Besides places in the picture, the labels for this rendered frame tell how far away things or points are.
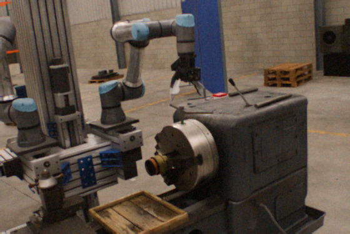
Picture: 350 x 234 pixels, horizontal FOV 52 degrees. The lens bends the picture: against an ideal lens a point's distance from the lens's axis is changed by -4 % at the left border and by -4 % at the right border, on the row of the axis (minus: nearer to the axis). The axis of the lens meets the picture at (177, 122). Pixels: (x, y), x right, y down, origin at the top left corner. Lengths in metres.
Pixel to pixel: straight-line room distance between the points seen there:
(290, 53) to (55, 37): 10.74
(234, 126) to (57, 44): 1.13
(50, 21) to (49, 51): 0.17
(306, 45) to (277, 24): 1.20
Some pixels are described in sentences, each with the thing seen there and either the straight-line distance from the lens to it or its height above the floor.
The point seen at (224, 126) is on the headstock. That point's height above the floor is 1.22.
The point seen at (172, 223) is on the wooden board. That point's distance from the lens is 1.58.
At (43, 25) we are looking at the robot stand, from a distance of 2.20.
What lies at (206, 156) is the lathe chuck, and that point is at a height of 1.11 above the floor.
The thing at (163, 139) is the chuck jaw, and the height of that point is 1.17.
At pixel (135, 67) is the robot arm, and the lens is 2.09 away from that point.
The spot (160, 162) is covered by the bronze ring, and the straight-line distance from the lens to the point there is 1.63.
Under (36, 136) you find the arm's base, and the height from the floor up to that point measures 1.21.
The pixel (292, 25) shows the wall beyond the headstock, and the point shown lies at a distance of 12.38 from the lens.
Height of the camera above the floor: 1.66
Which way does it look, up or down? 14 degrees down
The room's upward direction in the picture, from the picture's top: 6 degrees counter-clockwise
